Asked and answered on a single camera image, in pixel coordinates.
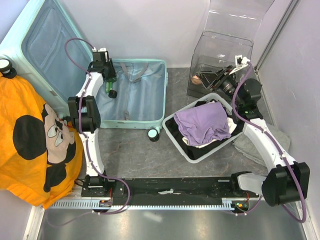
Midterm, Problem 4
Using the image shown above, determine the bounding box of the white perforated plastic basket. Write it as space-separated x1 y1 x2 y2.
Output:
162 93 244 164

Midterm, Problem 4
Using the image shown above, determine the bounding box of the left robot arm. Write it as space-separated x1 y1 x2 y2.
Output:
67 48 115 198

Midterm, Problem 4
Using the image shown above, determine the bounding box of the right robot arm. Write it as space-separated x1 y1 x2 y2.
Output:
196 65 310 209

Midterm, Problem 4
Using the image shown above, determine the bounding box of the grey folded cloth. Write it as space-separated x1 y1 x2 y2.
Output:
232 122 292 166

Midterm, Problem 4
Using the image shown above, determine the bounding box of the white slotted cable duct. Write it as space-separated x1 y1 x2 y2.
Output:
51 199 236 211

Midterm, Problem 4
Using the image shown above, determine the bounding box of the light blue hard suitcase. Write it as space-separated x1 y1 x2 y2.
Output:
0 0 168 131

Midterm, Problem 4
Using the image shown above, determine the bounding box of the black garment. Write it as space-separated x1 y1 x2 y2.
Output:
163 99 244 161

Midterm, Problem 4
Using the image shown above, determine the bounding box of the purple garment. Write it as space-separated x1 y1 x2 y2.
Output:
173 102 232 147

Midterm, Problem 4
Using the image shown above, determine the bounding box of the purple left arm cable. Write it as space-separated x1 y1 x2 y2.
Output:
64 38 107 180

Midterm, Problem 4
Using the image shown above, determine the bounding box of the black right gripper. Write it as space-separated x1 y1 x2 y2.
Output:
196 65 244 107

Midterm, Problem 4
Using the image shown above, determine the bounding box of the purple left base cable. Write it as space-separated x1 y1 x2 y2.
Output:
46 176 131 227

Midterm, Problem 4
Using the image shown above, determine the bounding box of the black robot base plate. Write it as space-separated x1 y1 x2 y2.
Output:
83 176 259 211

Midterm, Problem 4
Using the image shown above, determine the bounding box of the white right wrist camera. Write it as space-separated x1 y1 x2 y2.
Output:
229 55 251 75

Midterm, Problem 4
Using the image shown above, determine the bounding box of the green bottle black cap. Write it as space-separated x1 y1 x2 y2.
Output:
105 77 118 99

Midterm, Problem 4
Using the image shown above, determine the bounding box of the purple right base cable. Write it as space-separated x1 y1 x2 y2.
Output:
231 194 263 217

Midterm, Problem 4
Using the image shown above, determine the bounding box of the orange cartoon mouse bag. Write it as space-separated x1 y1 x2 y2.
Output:
0 76 83 209

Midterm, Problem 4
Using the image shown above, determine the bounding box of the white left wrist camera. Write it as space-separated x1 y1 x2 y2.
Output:
92 47 109 54

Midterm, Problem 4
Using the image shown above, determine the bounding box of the clear smoky plastic container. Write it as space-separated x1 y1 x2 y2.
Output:
187 0 273 98

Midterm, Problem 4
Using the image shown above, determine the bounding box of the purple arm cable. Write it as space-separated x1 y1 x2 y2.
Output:
64 38 107 180
231 61 308 224

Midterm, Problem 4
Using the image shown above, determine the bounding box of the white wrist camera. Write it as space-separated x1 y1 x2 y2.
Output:
92 47 109 54
229 55 251 75

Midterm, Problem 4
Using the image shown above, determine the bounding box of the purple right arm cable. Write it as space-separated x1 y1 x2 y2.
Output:
231 61 308 224

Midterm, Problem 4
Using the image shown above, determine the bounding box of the aluminium frame post right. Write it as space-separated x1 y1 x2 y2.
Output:
254 0 300 74

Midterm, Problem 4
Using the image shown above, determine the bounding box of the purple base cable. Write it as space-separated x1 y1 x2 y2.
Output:
231 194 263 217
46 176 131 227

